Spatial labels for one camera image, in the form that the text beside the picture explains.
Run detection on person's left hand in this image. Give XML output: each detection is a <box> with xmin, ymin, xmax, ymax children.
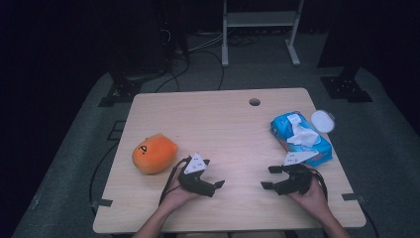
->
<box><xmin>158</xmin><ymin>167</ymin><xmax>202</xmax><ymax>214</ymax></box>

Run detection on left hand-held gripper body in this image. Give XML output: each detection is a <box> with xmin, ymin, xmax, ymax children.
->
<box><xmin>177</xmin><ymin>153</ymin><xmax>216</xmax><ymax>198</ymax></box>

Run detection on thin black cable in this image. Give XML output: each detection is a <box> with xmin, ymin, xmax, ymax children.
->
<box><xmin>88</xmin><ymin>142</ymin><xmax>120</xmax><ymax>207</ymax></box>

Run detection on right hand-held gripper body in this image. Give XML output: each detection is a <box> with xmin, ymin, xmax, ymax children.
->
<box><xmin>272</xmin><ymin>150</ymin><xmax>320</xmax><ymax>196</ymax></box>

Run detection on person's right hand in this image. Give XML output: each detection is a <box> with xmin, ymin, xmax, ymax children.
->
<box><xmin>286</xmin><ymin>167</ymin><xmax>331</xmax><ymax>221</ymax></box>

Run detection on grey tape strip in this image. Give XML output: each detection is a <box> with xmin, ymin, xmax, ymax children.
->
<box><xmin>90</xmin><ymin>197</ymin><xmax>114</xmax><ymax>208</ymax></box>
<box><xmin>341</xmin><ymin>192</ymin><xmax>368</xmax><ymax>203</ymax></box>

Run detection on orange plush toy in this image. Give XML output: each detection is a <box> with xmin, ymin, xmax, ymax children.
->
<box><xmin>132</xmin><ymin>132</ymin><xmax>179</xmax><ymax>176</ymax></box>

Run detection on blue wet wipe pack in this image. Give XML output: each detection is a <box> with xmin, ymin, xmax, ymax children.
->
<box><xmin>270</xmin><ymin>111</ymin><xmax>334</xmax><ymax>168</ymax></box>

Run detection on grey looped cable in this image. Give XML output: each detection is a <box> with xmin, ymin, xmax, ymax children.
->
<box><xmin>160</xmin><ymin>29</ymin><xmax>173</xmax><ymax>48</ymax></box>

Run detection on white metal stand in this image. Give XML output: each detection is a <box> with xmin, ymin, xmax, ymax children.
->
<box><xmin>221</xmin><ymin>0</ymin><xmax>305</xmax><ymax>68</ymax></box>

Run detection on white wet wipe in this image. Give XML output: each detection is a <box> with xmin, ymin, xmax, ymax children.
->
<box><xmin>286</xmin><ymin>123</ymin><xmax>320</xmax><ymax>148</ymax></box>

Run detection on right hand-held gripper cable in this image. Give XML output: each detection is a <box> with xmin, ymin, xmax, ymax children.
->
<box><xmin>308</xmin><ymin>168</ymin><xmax>329</xmax><ymax>202</ymax></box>

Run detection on black floor cable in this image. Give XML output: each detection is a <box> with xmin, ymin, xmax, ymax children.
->
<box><xmin>197</xmin><ymin>49</ymin><xmax>226</xmax><ymax>91</ymax></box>
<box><xmin>154</xmin><ymin>54</ymin><xmax>191</xmax><ymax>93</ymax></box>

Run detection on black stand base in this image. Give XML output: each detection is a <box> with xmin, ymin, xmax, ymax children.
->
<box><xmin>97</xmin><ymin>77</ymin><xmax>145</xmax><ymax>108</ymax></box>
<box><xmin>320</xmin><ymin>65</ymin><xmax>374</xmax><ymax>103</ymax></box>

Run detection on grey floor cables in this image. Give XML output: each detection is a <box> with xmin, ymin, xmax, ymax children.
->
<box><xmin>187</xmin><ymin>31</ymin><xmax>226</xmax><ymax>54</ymax></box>

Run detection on dark equipment rack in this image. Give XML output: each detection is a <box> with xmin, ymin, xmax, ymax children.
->
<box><xmin>108</xmin><ymin>0</ymin><xmax>191</xmax><ymax>75</ymax></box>

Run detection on white oval plastic lid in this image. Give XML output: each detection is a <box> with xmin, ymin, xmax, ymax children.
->
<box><xmin>310</xmin><ymin>109</ymin><xmax>336</xmax><ymax>134</ymax></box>

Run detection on black tape rectangle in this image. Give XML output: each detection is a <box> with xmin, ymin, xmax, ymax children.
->
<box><xmin>107</xmin><ymin>120</ymin><xmax>127</xmax><ymax>142</ymax></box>

